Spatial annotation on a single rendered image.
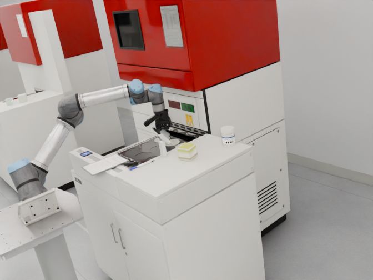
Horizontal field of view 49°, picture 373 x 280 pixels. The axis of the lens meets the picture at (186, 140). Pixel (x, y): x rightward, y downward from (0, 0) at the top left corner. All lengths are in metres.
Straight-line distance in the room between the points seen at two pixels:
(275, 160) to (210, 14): 1.14
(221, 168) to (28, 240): 0.95
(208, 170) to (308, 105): 1.96
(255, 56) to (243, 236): 1.07
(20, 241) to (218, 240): 0.95
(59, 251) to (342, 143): 2.45
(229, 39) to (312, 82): 1.41
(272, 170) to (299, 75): 1.12
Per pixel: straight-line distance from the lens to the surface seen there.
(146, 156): 2.35
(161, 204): 1.80
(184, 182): 1.84
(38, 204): 2.13
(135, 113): 2.95
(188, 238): 1.98
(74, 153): 2.46
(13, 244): 2.05
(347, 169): 3.74
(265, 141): 2.74
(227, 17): 2.38
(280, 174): 2.96
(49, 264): 2.30
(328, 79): 3.55
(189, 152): 2.00
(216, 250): 2.14
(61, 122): 2.36
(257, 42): 2.57
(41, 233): 2.05
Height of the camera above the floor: 1.81
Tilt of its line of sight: 22 degrees down
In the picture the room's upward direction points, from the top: 9 degrees counter-clockwise
